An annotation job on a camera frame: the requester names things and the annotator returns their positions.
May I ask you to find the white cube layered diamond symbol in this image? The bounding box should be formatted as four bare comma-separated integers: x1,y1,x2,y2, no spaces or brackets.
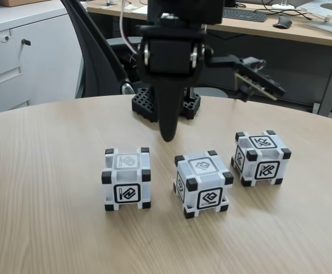
172,150,234,220

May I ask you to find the white cube crossed symbol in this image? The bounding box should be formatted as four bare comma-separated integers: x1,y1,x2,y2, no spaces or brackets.
230,130,293,188

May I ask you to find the grey round seat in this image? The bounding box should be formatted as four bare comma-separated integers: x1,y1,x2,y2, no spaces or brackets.
196,87,229,99

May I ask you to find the white paper sheet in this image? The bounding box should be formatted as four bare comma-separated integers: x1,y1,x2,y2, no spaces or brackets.
123,3,148,14

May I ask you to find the black mesh office chair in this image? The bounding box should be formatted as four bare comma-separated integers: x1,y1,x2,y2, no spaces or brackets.
60,0,153,99

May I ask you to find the white cube zigzag symbol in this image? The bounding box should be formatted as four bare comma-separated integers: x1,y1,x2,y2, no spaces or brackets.
101,147,152,213

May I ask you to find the black computer keyboard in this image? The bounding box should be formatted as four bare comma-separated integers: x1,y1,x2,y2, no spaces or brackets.
222,7,269,23

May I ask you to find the dark computer mouse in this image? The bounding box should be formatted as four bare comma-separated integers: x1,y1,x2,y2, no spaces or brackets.
273,15,294,29

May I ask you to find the white round lamp base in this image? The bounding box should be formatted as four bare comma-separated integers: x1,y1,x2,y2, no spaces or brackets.
271,0,297,10

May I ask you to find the white drawer cabinet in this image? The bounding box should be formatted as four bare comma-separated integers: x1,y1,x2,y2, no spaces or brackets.
0,5,84,118

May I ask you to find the silver laptop stand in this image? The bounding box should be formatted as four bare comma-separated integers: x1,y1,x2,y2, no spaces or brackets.
297,0,332,35

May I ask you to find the white red servo cable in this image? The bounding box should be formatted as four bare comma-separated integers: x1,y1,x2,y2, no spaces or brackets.
118,0,140,55

